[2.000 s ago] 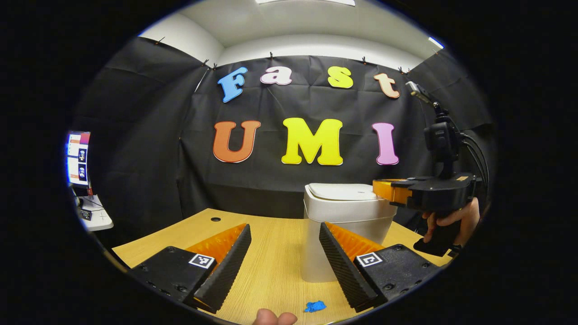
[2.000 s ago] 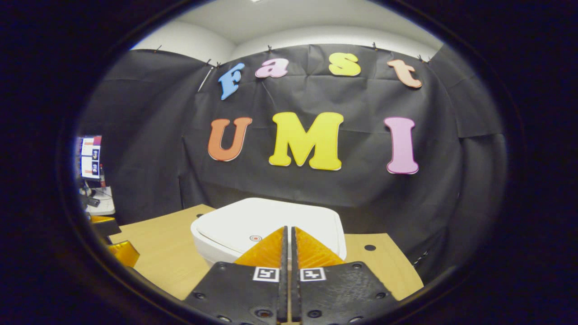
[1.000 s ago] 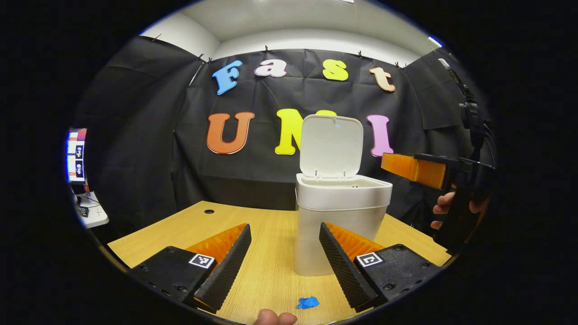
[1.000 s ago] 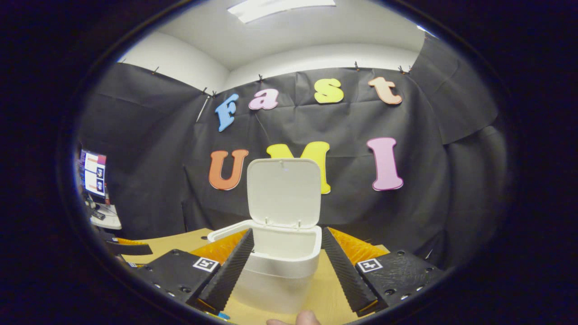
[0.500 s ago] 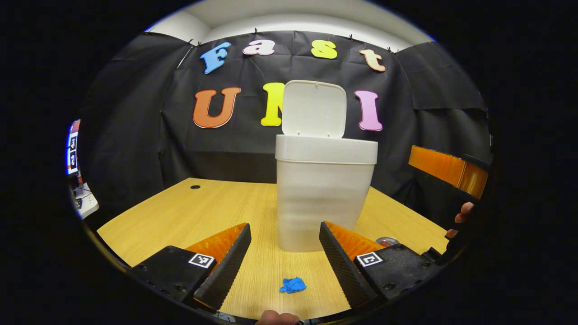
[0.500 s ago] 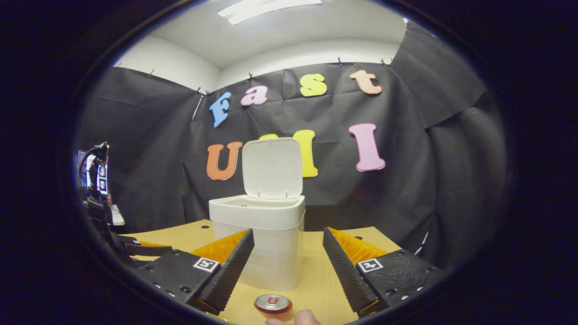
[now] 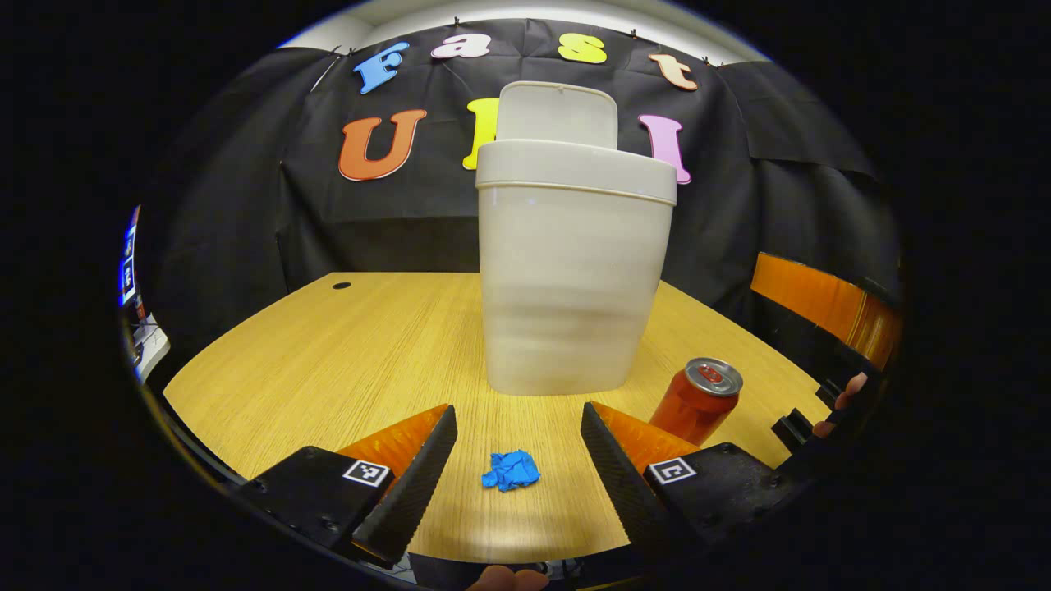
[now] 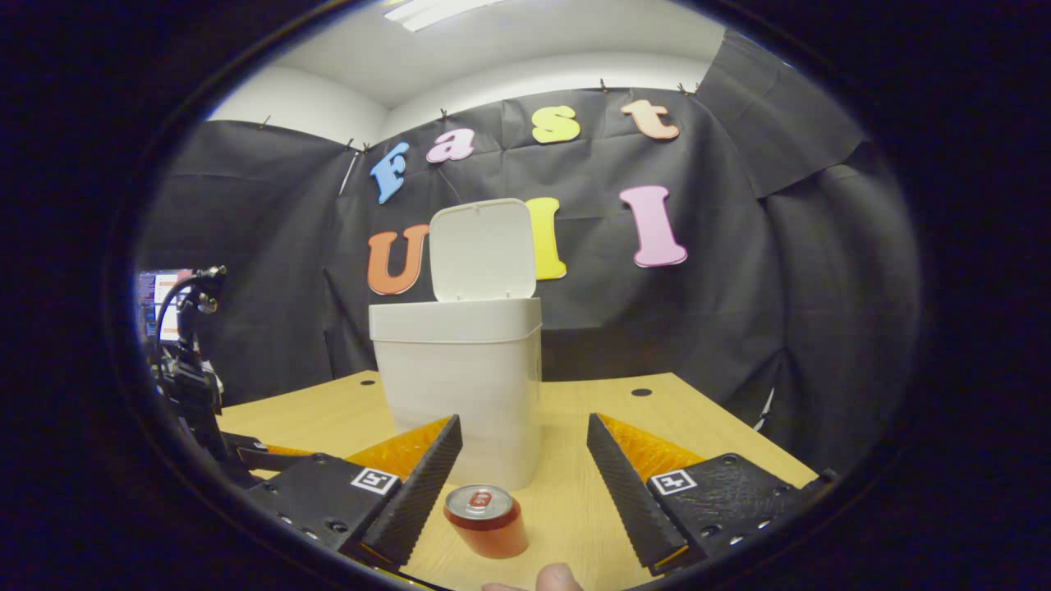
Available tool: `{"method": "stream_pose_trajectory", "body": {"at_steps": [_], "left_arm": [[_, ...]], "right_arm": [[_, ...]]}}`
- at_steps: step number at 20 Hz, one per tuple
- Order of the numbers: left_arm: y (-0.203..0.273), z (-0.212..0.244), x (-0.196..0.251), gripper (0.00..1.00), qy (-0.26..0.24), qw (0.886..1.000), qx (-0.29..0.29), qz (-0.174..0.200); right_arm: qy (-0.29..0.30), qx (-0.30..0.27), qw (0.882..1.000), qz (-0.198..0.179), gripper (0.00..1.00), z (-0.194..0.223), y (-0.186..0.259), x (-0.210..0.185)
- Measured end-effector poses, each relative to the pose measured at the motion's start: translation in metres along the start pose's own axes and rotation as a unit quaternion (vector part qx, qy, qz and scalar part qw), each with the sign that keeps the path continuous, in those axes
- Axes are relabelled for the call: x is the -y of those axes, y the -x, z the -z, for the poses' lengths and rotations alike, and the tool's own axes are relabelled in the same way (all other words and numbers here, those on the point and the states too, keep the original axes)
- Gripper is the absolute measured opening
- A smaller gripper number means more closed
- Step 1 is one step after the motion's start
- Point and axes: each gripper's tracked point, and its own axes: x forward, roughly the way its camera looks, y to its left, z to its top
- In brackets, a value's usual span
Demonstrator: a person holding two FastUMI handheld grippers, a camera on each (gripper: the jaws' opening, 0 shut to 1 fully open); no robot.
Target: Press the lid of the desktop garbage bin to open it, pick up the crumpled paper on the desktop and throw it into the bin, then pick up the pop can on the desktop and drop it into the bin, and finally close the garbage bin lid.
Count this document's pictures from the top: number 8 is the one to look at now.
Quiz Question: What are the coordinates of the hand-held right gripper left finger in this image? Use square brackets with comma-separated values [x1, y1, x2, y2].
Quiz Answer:
[246, 415, 463, 573]

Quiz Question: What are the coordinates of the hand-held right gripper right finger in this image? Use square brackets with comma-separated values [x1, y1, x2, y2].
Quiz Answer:
[586, 413, 838, 575]

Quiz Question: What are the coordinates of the red pop can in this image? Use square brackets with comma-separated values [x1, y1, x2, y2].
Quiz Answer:
[443, 483, 530, 560]

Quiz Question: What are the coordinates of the white desktop garbage bin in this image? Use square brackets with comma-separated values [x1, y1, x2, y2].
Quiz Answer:
[369, 198, 544, 492]

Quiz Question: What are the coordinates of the wooden desktop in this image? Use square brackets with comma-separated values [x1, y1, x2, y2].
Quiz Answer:
[215, 371, 820, 591]

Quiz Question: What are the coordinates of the computer monitor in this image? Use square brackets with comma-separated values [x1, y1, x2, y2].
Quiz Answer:
[138, 271, 195, 342]

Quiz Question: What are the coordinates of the black backdrop cloth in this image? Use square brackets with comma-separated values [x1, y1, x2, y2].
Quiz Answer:
[135, 29, 920, 477]

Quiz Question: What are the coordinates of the long ceiling light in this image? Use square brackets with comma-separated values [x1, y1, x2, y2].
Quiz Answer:
[383, 0, 510, 33]

